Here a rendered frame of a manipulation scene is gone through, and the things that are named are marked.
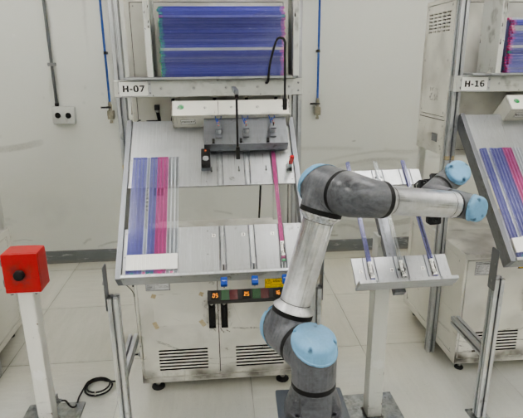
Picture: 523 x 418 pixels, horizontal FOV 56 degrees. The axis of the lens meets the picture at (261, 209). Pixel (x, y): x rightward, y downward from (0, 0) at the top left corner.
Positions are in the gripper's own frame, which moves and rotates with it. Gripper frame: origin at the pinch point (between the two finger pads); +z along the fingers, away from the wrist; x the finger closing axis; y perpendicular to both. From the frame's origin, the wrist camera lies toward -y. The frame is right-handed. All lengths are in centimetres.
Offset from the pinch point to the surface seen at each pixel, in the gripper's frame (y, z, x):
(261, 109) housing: 51, 14, 53
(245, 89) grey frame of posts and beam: 59, 13, 59
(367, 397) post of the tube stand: -67, 46, 14
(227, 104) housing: 54, 15, 67
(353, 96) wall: 129, 142, -30
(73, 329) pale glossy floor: -26, 126, 156
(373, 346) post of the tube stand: -47, 31, 13
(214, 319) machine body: -31, 54, 76
